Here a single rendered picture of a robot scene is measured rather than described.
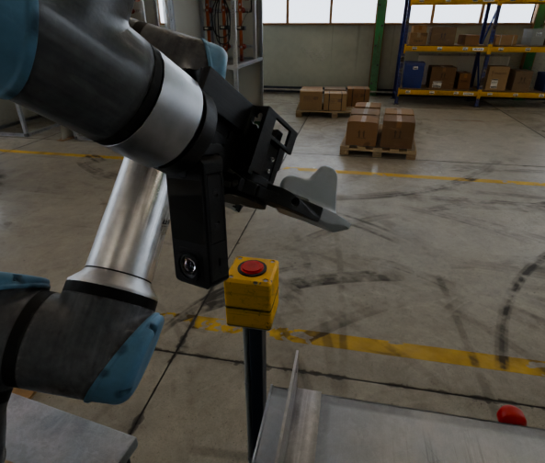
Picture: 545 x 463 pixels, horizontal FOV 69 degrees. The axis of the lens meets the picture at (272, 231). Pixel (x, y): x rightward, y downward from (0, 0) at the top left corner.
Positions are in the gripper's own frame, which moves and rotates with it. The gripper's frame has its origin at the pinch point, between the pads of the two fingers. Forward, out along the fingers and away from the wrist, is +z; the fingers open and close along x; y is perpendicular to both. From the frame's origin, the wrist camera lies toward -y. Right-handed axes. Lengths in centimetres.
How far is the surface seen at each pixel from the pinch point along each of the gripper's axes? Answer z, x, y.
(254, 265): 16.2, 14.8, -6.0
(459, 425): 17.2, -20.4, -17.0
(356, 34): 573, 353, 480
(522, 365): 166, -25, -12
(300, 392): 9.8, -2.9, -19.9
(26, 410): -2, 34, -37
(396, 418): 14.0, -14.1, -18.6
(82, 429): 0.8, 24.1, -36.0
